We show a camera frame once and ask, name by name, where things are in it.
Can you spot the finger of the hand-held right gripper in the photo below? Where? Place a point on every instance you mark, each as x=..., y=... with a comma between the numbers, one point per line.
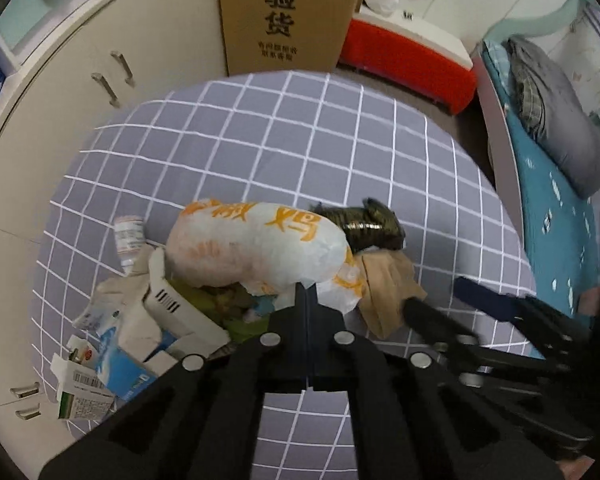
x=490, y=297
x=440, y=322

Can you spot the large cardboard box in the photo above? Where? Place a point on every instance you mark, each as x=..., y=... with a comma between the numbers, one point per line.
x=290, y=10

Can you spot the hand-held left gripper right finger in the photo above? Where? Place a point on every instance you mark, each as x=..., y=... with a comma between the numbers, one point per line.
x=325, y=330

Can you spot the teal bunk bed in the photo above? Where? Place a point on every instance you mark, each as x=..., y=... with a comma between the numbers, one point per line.
x=500, y=125

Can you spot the table with grey checked tablecloth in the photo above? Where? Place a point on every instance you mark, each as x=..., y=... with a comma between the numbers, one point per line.
x=280, y=150

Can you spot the grey duvet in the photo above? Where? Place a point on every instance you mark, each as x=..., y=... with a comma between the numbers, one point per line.
x=565, y=125

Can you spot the dark green packet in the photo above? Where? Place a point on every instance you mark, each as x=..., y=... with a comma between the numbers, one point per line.
x=365, y=225

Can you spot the light blue pillow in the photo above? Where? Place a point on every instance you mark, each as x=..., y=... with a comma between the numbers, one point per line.
x=497, y=70

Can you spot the green white medicine box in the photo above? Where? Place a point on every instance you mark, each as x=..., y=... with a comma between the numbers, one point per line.
x=82, y=395

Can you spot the blue white carton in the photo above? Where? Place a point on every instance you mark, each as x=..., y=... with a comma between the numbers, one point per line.
x=125, y=360

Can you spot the teal candy-print quilt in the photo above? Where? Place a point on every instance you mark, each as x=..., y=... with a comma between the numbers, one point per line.
x=545, y=200

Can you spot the cream curved floor cabinet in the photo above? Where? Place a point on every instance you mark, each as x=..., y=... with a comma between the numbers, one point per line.
x=65, y=85

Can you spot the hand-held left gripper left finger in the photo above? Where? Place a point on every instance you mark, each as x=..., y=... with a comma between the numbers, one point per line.
x=290, y=330

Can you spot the crumpled white paper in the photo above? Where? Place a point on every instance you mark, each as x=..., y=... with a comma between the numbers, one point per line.
x=115, y=295

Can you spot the green wrapper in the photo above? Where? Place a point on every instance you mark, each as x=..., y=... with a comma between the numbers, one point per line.
x=215, y=305

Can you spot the white orange-print plastic bag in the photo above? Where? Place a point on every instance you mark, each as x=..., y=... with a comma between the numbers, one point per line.
x=260, y=245

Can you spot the small medicine bottle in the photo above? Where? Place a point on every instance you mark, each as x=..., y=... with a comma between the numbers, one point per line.
x=129, y=242

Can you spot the brown crumpled paper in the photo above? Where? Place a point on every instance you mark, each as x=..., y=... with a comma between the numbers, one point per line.
x=385, y=285

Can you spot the red storage bench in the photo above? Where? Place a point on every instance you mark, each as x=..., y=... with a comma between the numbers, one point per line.
x=395, y=55

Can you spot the white cardboard box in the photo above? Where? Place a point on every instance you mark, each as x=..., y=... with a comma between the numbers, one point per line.
x=180, y=310

